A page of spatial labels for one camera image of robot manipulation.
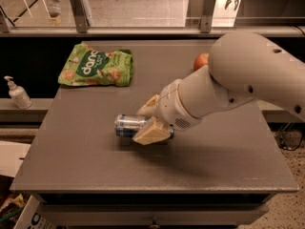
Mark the red bull can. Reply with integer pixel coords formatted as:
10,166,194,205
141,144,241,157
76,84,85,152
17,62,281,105
114,114,175,139

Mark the left metal railing post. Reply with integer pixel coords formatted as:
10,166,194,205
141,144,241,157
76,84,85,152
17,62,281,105
70,0,88,33

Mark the black cable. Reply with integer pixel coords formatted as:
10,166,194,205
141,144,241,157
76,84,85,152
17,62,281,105
275,121,305,152

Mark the white pump bottle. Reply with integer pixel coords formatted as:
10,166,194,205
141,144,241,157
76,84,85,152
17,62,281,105
5,75,32,109

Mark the metal railing post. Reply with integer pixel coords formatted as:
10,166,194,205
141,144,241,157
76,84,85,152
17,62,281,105
70,0,88,33
200,0,216,33

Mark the grey cabinet table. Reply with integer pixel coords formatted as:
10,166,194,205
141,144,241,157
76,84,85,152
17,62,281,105
11,40,298,228

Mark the green snack bag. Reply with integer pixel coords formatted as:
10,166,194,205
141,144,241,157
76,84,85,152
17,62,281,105
58,43,133,87

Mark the right metal railing post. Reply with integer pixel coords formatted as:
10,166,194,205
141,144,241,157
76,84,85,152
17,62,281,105
200,0,216,33

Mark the white cardboard box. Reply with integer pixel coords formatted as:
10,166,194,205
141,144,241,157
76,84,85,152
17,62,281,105
13,196,56,229

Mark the red apple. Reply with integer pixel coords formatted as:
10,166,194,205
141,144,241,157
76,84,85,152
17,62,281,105
193,52,209,71

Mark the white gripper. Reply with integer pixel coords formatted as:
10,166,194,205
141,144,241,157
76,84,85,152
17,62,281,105
132,79,201,145

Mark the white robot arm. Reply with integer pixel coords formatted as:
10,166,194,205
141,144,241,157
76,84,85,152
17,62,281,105
132,31,305,145

